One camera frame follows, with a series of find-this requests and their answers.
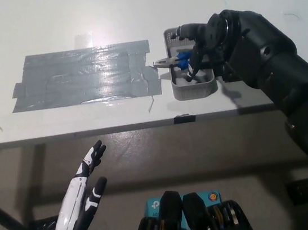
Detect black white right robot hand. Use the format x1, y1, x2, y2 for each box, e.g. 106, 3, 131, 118
168, 11, 235, 86

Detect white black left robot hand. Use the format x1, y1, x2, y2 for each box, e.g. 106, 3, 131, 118
44, 139, 118, 230

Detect blue handled pliers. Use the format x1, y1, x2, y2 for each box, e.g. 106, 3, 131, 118
151, 50, 194, 75

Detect grey duct tape patch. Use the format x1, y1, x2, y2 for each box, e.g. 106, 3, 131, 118
4, 37, 164, 115

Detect grey perforated plastic container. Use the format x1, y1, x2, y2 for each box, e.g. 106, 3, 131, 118
162, 22, 220, 102

